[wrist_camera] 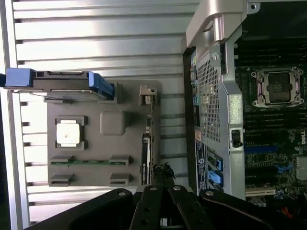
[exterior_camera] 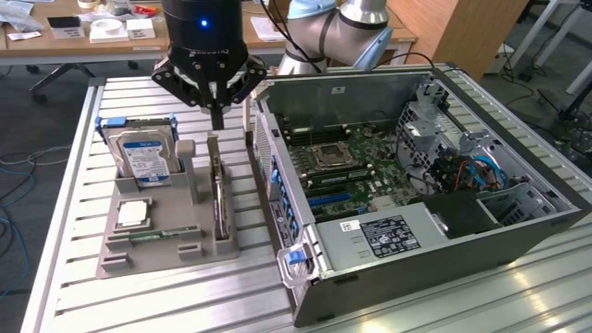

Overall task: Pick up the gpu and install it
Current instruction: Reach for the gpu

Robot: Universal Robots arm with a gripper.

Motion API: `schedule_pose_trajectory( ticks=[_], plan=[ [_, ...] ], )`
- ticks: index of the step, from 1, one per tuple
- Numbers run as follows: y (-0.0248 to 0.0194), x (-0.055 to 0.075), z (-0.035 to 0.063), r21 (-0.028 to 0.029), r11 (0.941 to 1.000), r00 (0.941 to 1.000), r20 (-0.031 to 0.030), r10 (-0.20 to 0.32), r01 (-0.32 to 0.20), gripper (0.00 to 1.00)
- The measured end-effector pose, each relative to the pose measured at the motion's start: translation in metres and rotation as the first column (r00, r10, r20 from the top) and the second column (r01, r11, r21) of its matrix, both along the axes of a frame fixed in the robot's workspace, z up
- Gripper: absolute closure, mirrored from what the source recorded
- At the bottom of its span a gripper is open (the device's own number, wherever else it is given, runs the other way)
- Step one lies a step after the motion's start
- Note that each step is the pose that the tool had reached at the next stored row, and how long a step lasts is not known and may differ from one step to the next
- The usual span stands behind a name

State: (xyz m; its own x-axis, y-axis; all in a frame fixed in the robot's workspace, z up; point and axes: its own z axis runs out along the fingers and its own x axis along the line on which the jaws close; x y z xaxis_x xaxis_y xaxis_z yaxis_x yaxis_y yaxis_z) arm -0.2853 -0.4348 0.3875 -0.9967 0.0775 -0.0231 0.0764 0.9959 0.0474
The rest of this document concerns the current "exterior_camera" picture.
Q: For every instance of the red packet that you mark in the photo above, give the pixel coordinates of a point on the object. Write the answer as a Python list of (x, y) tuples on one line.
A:
[(147, 10)]

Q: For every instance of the wooden desk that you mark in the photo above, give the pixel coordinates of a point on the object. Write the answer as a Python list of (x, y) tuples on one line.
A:
[(70, 48)]

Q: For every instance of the graphics card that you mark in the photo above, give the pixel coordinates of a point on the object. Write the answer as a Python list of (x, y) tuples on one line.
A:
[(218, 194)]

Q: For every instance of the installed RAM stick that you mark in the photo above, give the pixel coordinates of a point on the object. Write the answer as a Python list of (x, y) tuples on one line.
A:
[(342, 176)]

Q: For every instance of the wooden cabinet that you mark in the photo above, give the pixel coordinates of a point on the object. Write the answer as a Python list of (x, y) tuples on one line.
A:
[(463, 31)]

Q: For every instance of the blue case latch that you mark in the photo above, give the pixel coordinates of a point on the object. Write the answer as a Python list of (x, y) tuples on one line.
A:
[(294, 258)]

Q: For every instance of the grey parts rack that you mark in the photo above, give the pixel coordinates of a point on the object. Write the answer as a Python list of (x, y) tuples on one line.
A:
[(167, 249)]

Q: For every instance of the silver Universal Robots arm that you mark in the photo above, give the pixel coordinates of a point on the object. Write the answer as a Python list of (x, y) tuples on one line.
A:
[(319, 31)]

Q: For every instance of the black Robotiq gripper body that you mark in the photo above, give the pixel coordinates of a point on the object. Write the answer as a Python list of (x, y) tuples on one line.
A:
[(203, 38)]

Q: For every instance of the green RAM stick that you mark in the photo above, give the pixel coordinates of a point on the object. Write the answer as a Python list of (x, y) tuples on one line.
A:
[(162, 233)]

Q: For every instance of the white tape roll on box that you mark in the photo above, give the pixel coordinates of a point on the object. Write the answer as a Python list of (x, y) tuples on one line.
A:
[(107, 29)]

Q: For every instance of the white paper label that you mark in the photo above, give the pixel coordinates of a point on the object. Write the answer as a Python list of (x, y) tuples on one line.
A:
[(23, 35)]

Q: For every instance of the black chair base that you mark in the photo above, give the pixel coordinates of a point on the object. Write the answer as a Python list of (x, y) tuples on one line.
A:
[(60, 74)]

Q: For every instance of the blue expansion slot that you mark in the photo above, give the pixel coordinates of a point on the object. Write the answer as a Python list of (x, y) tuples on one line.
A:
[(330, 199)]

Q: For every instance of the white labelled box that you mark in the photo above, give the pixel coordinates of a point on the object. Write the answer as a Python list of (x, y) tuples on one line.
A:
[(140, 29)]

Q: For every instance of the stack of papers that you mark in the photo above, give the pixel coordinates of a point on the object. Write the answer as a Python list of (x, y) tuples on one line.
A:
[(268, 29)]

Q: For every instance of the black-topped white box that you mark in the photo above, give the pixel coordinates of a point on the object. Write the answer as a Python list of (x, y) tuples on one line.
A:
[(66, 27)]

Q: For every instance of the silver CPU chip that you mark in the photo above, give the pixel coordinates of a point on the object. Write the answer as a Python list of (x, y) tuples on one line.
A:
[(134, 212)]

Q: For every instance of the green motherboard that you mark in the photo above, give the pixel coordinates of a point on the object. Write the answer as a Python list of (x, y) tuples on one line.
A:
[(370, 173)]

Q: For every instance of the open black PC case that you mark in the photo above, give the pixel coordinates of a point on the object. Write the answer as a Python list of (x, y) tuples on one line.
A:
[(463, 263)]

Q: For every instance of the CPU socket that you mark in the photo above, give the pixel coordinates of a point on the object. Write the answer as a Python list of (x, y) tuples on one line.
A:
[(332, 155)]

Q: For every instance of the metal disk bay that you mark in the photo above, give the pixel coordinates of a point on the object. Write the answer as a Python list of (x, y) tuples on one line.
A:
[(518, 204)]

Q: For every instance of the grey power supply unit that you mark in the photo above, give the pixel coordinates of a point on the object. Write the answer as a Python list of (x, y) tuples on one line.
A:
[(351, 239)]

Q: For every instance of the hard disk with blue bracket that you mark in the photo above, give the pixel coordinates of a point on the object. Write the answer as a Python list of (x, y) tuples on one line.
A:
[(143, 156)]

